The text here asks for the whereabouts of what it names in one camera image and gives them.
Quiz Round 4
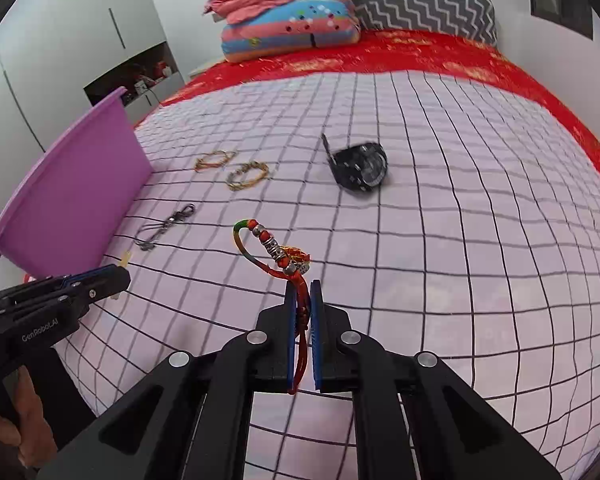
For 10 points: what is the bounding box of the red beaded charm bracelet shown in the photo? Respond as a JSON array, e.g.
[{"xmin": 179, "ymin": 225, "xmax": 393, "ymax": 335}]
[{"xmin": 232, "ymin": 216, "xmax": 314, "ymax": 396}]

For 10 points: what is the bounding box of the black cord necklace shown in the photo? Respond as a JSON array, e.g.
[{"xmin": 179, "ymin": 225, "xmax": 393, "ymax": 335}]
[{"xmin": 133, "ymin": 202, "xmax": 196, "ymax": 252}]

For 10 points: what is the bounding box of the black digital wrist watch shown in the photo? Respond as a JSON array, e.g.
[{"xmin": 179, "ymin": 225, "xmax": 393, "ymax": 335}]
[{"xmin": 321, "ymin": 133, "xmax": 388, "ymax": 193}]

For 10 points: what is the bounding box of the yellow brown braided bracelet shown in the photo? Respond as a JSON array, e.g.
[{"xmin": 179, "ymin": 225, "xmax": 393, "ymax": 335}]
[{"xmin": 225, "ymin": 160, "xmax": 272, "ymax": 192}]

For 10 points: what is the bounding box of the person's left hand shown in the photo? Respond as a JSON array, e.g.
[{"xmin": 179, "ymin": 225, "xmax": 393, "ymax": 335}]
[{"xmin": 0, "ymin": 364, "xmax": 59, "ymax": 469}]

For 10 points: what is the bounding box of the purple plastic tub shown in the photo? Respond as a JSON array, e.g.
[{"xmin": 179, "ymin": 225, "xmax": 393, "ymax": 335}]
[{"xmin": 0, "ymin": 87, "xmax": 152, "ymax": 280}]

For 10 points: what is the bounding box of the white black grid cloth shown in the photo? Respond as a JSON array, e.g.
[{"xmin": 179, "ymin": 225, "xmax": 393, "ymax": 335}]
[{"xmin": 58, "ymin": 72, "xmax": 600, "ymax": 479}]

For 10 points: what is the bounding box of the red patterned bed sheet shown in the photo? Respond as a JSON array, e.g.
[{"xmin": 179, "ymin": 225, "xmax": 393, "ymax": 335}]
[{"xmin": 161, "ymin": 29, "xmax": 600, "ymax": 174}]

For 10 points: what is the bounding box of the colourful striped pillow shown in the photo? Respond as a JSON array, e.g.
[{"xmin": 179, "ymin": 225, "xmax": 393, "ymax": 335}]
[{"xmin": 221, "ymin": 0, "xmax": 361, "ymax": 63}]

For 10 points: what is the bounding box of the white wardrobe with niche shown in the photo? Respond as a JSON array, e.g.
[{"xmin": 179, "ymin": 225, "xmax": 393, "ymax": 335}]
[{"xmin": 0, "ymin": 0, "xmax": 166, "ymax": 211}]

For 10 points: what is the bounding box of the grey zigzag headboard cushion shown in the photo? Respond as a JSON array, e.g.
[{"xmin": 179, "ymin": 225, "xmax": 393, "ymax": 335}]
[{"xmin": 351, "ymin": 0, "xmax": 498, "ymax": 47}]

